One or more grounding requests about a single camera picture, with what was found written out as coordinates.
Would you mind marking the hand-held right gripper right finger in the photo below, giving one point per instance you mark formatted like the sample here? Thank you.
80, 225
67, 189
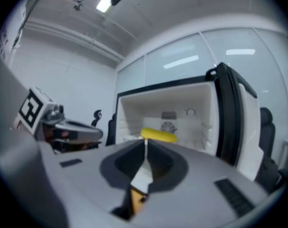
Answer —
169, 167

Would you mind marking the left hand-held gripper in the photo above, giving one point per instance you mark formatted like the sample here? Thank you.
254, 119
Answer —
37, 113

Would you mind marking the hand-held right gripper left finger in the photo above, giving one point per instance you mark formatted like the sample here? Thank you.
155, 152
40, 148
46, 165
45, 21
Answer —
121, 167

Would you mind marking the yellow corn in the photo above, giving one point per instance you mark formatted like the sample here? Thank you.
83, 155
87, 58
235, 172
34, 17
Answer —
158, 135

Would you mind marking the black office chair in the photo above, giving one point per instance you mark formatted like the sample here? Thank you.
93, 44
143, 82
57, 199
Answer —
97, 117
268, 148
110, 130

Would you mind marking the eyeglasses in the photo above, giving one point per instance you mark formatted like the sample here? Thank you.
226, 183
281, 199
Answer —
80, 1

